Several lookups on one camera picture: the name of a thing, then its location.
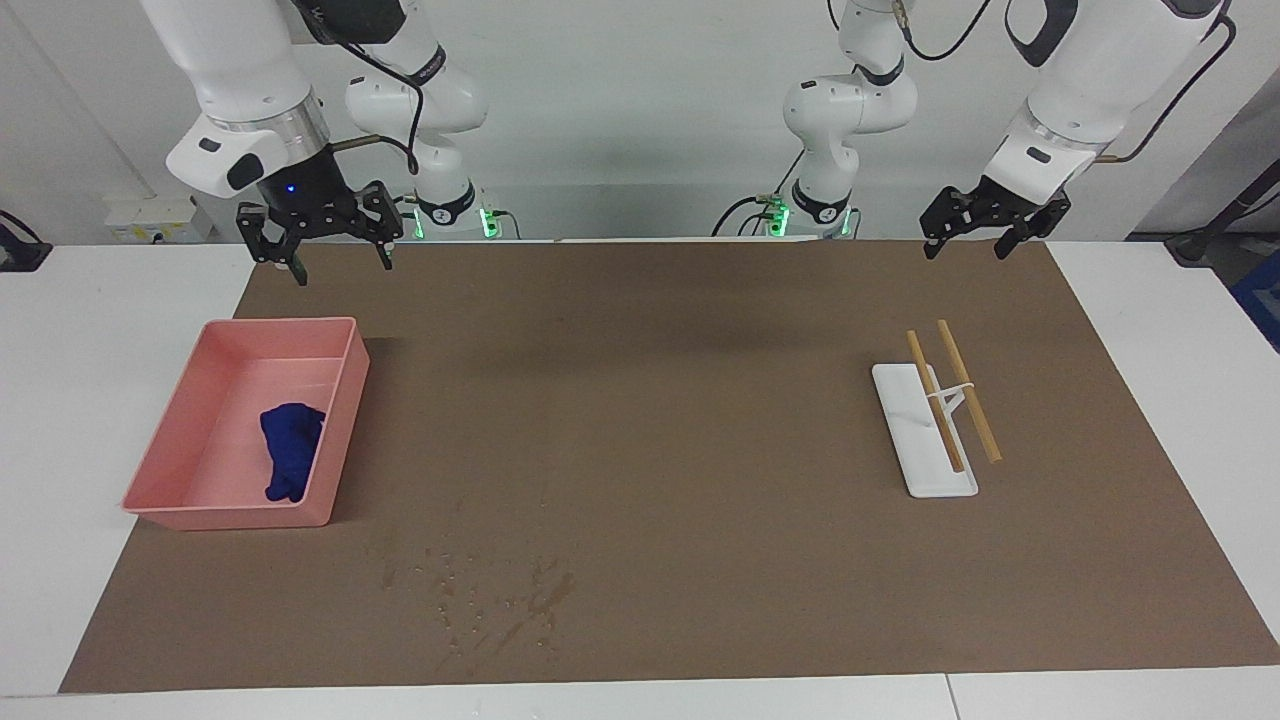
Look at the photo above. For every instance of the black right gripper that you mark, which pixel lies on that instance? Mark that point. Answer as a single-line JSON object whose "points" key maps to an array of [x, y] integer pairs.
{"points": [[305, 200]]}

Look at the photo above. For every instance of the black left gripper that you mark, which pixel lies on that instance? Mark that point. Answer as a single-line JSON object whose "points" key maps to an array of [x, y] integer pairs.
{"points": [[1005, 205]]}

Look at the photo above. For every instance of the blue towel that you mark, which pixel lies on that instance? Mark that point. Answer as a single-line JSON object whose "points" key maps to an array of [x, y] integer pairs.
{"points": [[292, 445]]}

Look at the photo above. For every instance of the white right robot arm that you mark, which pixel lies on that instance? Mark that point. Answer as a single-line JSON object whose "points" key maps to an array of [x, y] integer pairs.
{"points": [[240, 70]]}

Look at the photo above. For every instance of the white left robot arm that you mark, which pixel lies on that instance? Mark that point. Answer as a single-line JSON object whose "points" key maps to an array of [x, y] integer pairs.
{"points": [[1090, 80]]}

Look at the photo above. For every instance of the white towel rack wooden bars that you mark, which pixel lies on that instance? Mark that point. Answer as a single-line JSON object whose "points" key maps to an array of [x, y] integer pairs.
{"points": [[925, 440]]}

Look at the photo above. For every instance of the black stand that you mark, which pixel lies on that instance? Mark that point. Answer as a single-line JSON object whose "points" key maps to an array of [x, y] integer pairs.
{"points": [[1195, 245]]}

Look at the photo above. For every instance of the pink plastic bin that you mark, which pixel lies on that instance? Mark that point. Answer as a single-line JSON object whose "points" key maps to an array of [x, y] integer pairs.
{"points": [[215, 400]]}

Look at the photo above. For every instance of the black clamp device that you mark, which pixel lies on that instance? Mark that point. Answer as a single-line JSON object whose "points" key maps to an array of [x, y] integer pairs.
{"points": [[20, 252]]}

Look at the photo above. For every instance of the brown table mat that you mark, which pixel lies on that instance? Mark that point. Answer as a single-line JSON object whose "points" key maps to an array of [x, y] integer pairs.
{"points": [[650, 450]]}

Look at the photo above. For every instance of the white wall socket box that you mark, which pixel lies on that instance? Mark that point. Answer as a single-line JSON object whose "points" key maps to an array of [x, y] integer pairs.
{"points": [[150, 218]]}

